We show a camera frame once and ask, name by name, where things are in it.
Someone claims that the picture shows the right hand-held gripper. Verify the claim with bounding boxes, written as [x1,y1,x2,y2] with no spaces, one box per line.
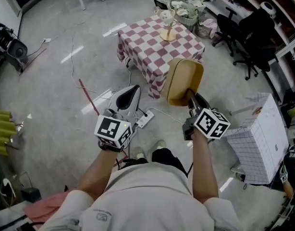
[182,89,231,141]

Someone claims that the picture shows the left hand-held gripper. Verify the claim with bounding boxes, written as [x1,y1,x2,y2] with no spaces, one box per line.
[94,108,135,149]

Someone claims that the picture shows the tan oval wooden container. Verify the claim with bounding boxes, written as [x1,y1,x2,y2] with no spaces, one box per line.
[161,58,205,107]

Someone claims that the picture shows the white clothes iron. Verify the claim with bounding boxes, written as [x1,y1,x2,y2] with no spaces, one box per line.
[111,85,141,126]

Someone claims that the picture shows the person's right forearm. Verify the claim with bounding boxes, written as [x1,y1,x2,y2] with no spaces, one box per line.
[190,128,220,205]

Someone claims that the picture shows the person's left forearm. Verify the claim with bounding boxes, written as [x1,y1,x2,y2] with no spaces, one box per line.
[77,143,122,200]

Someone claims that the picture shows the red floor strip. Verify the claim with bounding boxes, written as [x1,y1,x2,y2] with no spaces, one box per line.
[78,78,100,117]

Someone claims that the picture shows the white power strip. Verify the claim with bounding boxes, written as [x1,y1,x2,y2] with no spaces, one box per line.
[135,109,155,129]

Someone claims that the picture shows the person's left beige shoe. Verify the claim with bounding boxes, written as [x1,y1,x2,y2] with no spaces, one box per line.
[132,146,146,160]

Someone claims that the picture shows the person's beige shoe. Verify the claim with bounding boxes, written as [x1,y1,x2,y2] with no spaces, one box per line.
[132,146,146,160]
[149,140,167,152]

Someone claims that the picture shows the person's right beige shoe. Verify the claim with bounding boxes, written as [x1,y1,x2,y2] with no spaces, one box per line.
[149,140,167,152]

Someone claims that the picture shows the person's black trousers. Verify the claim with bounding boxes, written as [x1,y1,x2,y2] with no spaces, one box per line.
[118,148,189,178]

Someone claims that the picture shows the woven mesh basket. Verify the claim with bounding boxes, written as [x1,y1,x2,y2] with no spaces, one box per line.
[195,24,212,39]

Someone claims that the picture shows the wooden hanger stand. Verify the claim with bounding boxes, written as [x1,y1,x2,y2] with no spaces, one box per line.
[159,5,184,42]

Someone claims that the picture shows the white grid-patterned box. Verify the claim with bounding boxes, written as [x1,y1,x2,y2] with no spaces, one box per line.
[224,92,290,185]

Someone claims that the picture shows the pink cloth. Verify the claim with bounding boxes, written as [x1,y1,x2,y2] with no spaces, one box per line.
[202,18,219,36]

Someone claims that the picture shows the red white checkered table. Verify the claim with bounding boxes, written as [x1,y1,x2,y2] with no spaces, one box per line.
[117,14,206,100]

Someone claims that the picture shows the person's white shirt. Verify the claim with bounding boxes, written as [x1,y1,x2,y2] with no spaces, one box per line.
[41,162,237,231]

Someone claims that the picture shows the large black office chair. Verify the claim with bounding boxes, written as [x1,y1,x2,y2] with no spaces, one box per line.
[233,8,280,81]

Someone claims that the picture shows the white basket with clothes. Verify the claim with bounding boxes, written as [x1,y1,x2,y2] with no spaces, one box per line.
[173,0,201,31]

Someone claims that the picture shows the white hanging cup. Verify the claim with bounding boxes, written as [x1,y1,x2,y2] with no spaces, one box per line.
[159,10,175,25]

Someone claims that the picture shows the small black box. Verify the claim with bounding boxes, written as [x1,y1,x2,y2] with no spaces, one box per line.
[20,187,42,204]

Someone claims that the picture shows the pink fabric pile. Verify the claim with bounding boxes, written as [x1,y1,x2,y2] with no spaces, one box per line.
[23,191,75,224]

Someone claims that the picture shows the yellow-green ribbed cushion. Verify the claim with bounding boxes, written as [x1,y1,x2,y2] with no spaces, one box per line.
[0,109,18,156]

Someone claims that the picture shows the white shelf unit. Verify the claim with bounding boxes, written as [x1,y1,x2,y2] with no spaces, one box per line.
[202,0,295,105]

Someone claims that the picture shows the white round-headed device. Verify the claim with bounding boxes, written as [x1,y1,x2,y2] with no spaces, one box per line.
[259,1,278,18]

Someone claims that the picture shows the grey floor appliance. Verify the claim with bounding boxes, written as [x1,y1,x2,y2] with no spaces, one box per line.
[0,22,28,72]

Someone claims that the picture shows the white floor cable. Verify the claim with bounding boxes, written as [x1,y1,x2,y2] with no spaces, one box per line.
[70,30,134,101]

